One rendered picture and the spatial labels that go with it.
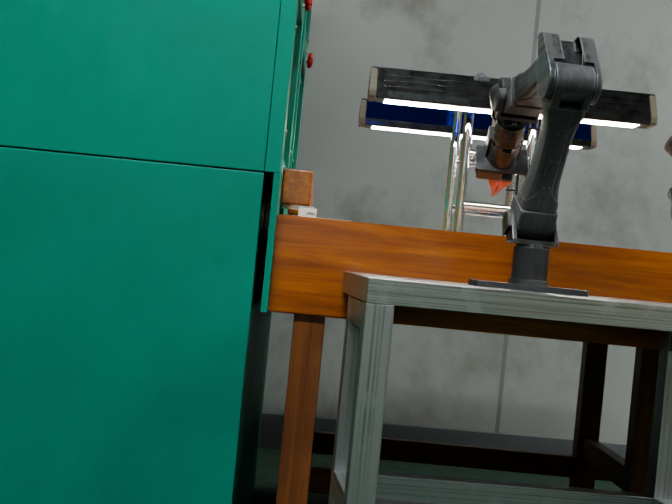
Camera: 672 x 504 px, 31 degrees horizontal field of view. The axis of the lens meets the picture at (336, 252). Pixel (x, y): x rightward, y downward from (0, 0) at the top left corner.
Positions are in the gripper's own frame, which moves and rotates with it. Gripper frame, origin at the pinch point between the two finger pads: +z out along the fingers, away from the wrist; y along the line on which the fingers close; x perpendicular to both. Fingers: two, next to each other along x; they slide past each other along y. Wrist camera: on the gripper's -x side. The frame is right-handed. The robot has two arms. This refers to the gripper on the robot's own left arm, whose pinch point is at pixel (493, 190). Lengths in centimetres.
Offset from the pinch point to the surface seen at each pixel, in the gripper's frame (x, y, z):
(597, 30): -180, -59, 100
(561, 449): -64, -60, 195
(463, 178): -26.0, 2.1, 24.0
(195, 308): 32, 55, 6
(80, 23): -6, 82, -27
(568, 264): 18.4, -13.7, -1.1
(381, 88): -26.3, 23.6, -0.5
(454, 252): 18.2, 8.1, -1.2
